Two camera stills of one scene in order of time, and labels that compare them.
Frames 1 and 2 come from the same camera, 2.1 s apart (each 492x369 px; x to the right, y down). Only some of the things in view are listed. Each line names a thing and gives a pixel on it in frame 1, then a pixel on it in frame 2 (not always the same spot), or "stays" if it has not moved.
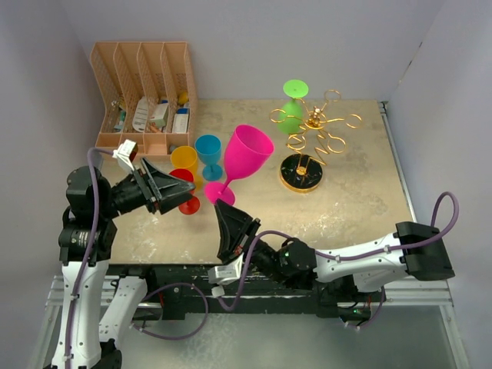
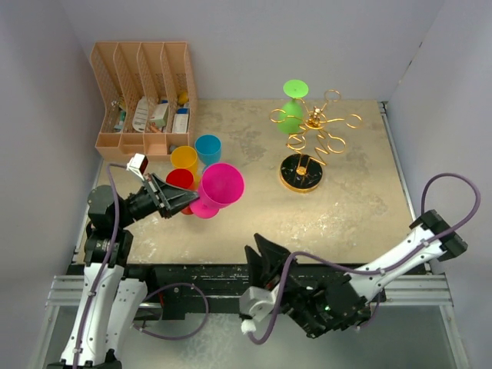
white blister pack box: (180, 120) stays
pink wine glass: (247, 151) to (222, 184)
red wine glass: (192, 204) stays
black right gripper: (234, 225) to (268, 264)
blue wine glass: (208, 149) stays
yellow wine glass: (186, 157) stays
